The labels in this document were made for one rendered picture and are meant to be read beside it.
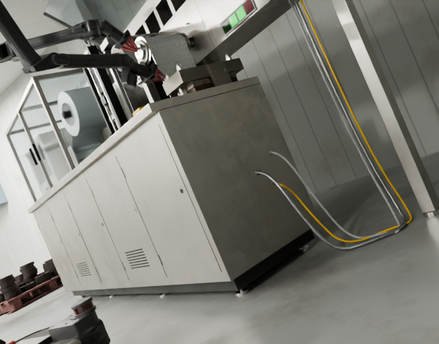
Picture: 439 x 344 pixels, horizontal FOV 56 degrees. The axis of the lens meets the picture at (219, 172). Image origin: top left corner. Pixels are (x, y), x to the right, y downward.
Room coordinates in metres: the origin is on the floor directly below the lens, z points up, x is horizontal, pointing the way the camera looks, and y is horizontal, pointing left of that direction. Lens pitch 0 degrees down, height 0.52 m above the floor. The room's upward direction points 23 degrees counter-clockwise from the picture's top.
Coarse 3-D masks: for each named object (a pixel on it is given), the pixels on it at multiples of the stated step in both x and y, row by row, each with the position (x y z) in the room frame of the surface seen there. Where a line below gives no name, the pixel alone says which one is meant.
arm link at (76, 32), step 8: (80, 24) 1.93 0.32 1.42; (88, 24) 1.93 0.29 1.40; (56, 32) 1.93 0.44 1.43; (64, 32) 1.93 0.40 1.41; (72, 32) 1.93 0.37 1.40; (80, 32) 1.93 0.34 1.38; (88, 32) 1.93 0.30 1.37; (96, 32) 1.94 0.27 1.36; (32, 40) 1.93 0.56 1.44; (40, 40) 1.93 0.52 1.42; (48, 40) 1.93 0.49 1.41; (56, 40) 1.94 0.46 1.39; (64, 40) 1.95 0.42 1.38; (16, 56) 1.95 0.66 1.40
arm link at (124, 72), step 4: (124, 60) 1.90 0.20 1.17; (128, 60) 1.90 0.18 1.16; (132, 60) 1.93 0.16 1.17; (128, 64) 1.91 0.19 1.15; (132, 64) 1.93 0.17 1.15; (120, 68) 1.97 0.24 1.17; (124, 68) 1.96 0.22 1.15; (128, 68) 1.94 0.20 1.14; (124, 72) 1.95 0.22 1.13; (128, 72) 1.93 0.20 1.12; (124, 76) 1.95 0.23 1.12; (128, 76) 1.95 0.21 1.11; (132, 76) 1.96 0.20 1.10; (136, 76) 1.97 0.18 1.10; (124, 80) 1.94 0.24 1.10; (128, 80) 1.95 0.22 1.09; (132, 80) 1.96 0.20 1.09; (136, 80) 1.97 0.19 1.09; (124, 84) 1.95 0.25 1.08; (128, 84) 1.95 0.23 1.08; (132, 84) 1.95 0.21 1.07; (136, 84) 1.98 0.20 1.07; (128, 88) 2.00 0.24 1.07; (132, 88) 1.99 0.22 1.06
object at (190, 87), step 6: (228, 72) 2.08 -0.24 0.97; (234, 72) 2.10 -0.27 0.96; (204, 78) 1.98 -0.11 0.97; (210, 78) 2.00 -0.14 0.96; (234, 78) 2.09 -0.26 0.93; (192, 84) 1.93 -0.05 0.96; (198, 84) 1.95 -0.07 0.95; (204, 84) 1.97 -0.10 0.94; (210, 84) 1.99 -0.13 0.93; (186, 90) 1.98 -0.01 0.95; (192, 90) 1.95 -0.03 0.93; (198, 90) 1.94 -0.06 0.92
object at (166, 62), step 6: (156, 54) 2.09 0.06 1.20; (162, 54) 2.11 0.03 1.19; (168, 54) 2.13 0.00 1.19; (174, 54) 2.15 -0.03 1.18; (180, 54) 2.17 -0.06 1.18; (186, 54) 2.20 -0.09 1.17; (156, 60) 2.08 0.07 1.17; (162, 60) 2.10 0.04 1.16; (168, 60) 2.12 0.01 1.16; (174, 60) 2.14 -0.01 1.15; (180, 60) 2.16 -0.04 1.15; (186, 60) 2.19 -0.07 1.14; (192, 60) 2.21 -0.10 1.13; (162, 66) 2.09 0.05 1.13; (168, 66) 2.11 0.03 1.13; (174, 66) 2.13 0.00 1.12; (186, 66) 2.18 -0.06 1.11; (192, 66) 2.20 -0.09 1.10; (162, 72) 2.08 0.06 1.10; (174, 72) 2.12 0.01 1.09
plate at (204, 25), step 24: (192, 0) 2.20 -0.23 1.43; (216, 0) 2.08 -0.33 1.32; (240, 0) 1.96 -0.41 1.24; (264, 0) 1.86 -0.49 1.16; (288, 0) 1.94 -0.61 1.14; (168, 24) 2.41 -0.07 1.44; (192, 24) 2.26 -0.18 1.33; (216, 24) 2.13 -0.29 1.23; (240, 24) 2.01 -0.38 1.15; (264, 24) 2.14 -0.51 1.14; (192, 48) 2.33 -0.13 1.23; (216, 48) 2.21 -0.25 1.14; (120, 96) 3.09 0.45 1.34
